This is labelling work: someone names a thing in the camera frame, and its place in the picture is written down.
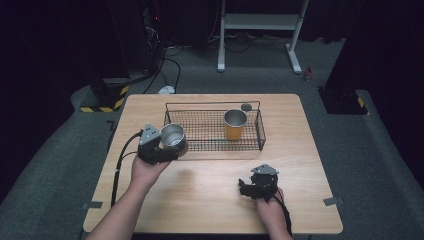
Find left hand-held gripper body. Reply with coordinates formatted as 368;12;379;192
136;123;181;166

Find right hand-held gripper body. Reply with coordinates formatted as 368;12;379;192
245;163;280;203

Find silver metal cup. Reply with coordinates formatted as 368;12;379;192
159;123;188;150

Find black wire basket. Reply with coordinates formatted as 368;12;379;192
161;100;267;153

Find orange metal cup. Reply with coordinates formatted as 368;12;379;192
223;108;249;142

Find person's right hand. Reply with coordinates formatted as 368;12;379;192
255;187;285;225

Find person's left hand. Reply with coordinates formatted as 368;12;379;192
129;154;176;192

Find yellow-black striped base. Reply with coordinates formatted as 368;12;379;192
79;78;130;114
317;86;371;116

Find grey tape piece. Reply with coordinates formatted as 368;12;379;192
322;196;346;207
81;200;104;211

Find dark computer tower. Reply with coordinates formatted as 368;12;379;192
127;0;168;76

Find white metal stand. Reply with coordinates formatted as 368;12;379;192
217;0;310;75

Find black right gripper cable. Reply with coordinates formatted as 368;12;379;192
258;185;294;238

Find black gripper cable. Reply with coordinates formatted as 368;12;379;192
110;130;144;208
258;185;294;238

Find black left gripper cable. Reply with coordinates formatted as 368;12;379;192
110;130;144;208

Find black floor cables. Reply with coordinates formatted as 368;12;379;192
142;42;185;95

